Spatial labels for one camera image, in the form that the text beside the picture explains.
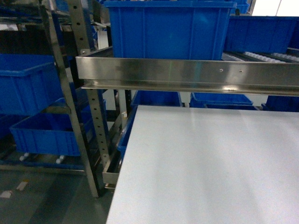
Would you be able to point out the blue bin under shelf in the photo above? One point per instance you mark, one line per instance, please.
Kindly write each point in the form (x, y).
(157, 98)

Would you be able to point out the stainless steel shelf front rail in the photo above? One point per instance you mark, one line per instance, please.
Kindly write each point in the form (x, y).
(187, 75)

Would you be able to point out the large blue bin right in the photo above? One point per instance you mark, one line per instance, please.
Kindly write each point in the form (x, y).
(259, 34)

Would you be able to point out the blue bin left upper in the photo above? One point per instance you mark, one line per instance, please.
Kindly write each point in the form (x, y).
(28, 84)

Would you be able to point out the perforated steel shelf upright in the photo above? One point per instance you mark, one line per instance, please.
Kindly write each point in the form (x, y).
(81, 26)

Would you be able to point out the blue plastic bin centre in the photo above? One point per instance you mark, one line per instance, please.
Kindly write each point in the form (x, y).
(165, 29)

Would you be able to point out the blue bin left lower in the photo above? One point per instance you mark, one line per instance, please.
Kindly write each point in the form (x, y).
(46, 133)

